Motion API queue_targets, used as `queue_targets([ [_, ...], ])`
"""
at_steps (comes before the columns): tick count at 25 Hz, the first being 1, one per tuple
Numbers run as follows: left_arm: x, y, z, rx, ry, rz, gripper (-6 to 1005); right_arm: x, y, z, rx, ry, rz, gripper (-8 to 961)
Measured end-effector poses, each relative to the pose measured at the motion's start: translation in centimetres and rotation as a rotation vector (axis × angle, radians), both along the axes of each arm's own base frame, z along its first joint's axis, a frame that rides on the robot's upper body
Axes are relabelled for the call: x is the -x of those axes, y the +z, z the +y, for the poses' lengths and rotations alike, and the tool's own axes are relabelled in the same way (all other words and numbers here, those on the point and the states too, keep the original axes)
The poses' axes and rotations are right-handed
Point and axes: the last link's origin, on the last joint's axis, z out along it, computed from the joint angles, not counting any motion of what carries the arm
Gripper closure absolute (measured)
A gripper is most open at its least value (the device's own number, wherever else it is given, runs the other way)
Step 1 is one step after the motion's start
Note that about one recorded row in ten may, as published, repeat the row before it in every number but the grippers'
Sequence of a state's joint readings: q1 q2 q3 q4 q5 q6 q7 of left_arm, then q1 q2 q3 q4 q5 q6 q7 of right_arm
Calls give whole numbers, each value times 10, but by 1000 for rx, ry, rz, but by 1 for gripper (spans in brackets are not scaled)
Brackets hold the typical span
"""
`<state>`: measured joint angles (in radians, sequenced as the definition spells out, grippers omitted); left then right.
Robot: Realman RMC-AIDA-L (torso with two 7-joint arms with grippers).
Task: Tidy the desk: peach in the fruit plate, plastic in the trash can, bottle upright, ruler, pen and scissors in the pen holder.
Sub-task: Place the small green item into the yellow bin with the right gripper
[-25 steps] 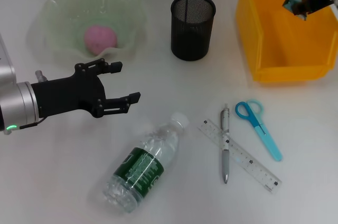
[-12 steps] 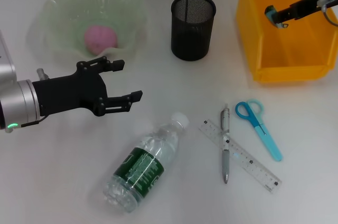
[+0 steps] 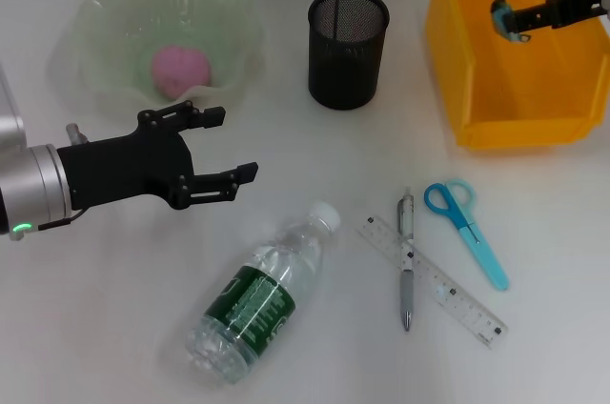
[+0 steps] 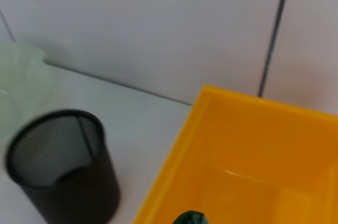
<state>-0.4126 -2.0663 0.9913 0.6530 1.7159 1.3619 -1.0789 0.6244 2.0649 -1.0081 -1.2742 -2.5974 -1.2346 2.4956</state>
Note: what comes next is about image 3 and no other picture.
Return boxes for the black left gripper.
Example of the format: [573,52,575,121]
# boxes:
[55,100,260,211]

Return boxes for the green plastic wrapper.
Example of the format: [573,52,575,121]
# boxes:
[490,0,533,44]

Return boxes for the pink peach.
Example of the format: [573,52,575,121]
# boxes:
[151,43,214,100]

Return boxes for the green label water bottle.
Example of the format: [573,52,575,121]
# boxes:
[184,200,342,386]

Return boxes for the blue teal scissors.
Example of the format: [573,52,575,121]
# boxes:
[423,178,511,293]

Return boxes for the translucent green fruit plate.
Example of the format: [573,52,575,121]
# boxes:
[46,0,267,112]

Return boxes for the black mesh pen holder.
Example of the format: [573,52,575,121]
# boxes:
[307,0,392,111]

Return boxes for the grey clear ballpoint pen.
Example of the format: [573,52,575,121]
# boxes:
[396,186,417,333]

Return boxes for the clear plastic ruler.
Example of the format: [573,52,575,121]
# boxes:
[355,214,510,351]

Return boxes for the yellow plastic storage bin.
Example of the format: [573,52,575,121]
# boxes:
[424,0,610,152]

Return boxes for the left gripper cable with plug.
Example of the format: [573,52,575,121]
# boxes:
[35,122,92,232]

